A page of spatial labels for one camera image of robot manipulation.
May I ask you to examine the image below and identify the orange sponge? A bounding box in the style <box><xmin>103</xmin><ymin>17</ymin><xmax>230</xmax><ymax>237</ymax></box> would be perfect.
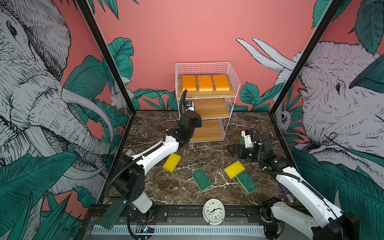
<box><xmin>213</xmin><ymin>75</ymin><xmax>230</xmax><ymax>91</ymax></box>
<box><xmin>182</xmin><ymin>75</ymin><xmax>196</xmax><ymax>91</ymax></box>
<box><xmin>198</xmin><ymin>75</ymin><xmax>213</xmax><ymax>92</ymax></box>

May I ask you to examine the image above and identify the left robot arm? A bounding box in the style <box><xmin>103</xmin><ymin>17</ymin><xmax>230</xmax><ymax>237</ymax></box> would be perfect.
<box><xmin>104</xmin><ymin>90</ymin><xmax>202</xmax><ymax>214</ymax></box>

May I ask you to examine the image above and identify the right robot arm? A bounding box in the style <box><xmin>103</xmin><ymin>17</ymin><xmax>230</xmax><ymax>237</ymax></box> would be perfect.
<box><xmin>227</xmin><ymin>128</ymin><xmax>360</xmax><ymax>240</ymax></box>

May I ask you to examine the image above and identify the yellow sponge right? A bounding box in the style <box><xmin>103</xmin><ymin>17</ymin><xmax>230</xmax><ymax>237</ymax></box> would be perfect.
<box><xmin>224</xmin><ymin>161</ymin><xmax>246</xmax><ymax>179</ymax></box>

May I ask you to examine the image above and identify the yellow sponge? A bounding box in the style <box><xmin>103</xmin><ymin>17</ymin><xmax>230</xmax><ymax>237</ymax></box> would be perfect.
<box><xmin>163</xmin><ymin>153</ymin><xmax>181</xmax><ymax>173</ymax></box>
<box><xmin>224</xmin><ymin>161</ymin><xmax>246</xmax><ymax>179</ymax></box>

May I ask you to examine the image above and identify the green sponge front right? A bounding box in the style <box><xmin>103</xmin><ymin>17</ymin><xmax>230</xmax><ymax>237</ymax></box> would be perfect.
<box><xmin>236</xmin><ymin>171</ymin><xmax>259</xmax><ymax>194</ymax></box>

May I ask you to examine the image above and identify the green sponge front middle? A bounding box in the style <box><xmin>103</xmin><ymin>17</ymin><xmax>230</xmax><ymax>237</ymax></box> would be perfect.
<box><xmin>192</xmin><ymin>169</ymin><xmax>212</xmax><ymax>192</ymax></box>

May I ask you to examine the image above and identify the red and blue marker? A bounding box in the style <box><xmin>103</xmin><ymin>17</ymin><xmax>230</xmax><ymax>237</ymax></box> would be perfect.
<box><xmin>279</xmin><ymin>183</ymin><xmax>294</xmax><ymax>203</ymax></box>

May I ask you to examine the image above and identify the yellow sponge left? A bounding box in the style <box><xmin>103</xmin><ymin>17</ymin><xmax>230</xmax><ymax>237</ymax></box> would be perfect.
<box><xmin>163</xmin><ymin>153</ymin><xmax>181</xmax><ymax>173</ymax></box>

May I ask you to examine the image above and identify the white alarm clock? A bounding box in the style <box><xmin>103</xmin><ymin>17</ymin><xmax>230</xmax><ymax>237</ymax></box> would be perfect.
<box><xmin>203</xmin><ymin>199</ymin><xmax>226</xmax><ymax>226</ymax></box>

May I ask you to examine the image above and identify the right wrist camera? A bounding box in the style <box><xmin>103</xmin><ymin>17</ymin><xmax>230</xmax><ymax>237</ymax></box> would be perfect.
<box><xmin>241</xmin><ymin>129</ymin><xmax>254</xmax><ymax>148</ymax></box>

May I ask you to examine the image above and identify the white wire three-tier shelf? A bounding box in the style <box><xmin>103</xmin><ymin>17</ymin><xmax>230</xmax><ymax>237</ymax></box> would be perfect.
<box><xmin>175</xmin><ymin>62</ymin><xmax>241</xmax><ymax>143</ymax></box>

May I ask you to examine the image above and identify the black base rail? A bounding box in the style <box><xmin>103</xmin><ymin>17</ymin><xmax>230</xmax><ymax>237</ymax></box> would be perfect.
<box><xmin>77</xmin><ymin>204</ymin><xmax>328</xmax><ymax>224</ymax></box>

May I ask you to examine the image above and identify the white slotted cable duct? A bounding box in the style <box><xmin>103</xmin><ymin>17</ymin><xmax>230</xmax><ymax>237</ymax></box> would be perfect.
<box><xmin>91</xmin><ymin>224</ymin><xmax>266</xmax><ymax>237</ymax></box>

